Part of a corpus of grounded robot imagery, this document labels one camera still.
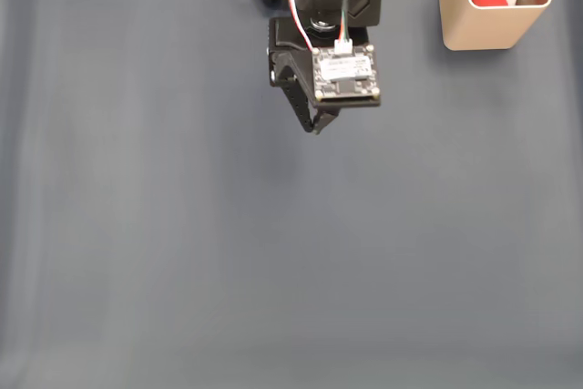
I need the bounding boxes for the beige square box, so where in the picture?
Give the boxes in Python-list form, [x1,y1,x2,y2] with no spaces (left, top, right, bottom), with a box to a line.
[437,0,553,52]

